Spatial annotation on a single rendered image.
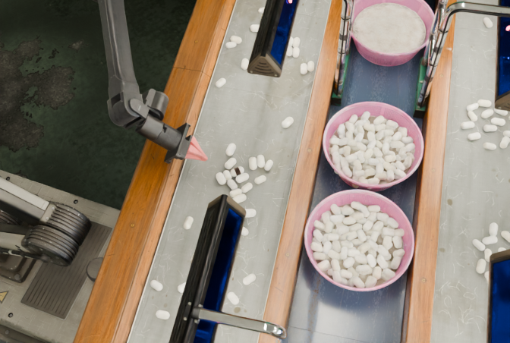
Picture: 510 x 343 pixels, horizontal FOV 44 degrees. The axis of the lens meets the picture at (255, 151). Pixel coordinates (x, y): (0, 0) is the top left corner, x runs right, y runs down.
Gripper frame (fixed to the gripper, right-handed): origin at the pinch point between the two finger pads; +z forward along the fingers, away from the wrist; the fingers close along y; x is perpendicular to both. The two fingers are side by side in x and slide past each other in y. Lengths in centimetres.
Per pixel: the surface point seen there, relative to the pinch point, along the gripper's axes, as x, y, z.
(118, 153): 96, 38, 7
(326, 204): -19.9, -5.4, 27.6
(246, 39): 2.7, 45.5, 2.8
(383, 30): -23, 57, 34
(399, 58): -27, 48, 39
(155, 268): 6.2, -30.5, -0.5
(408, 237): -34, -10, 44
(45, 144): 117, 36, -17
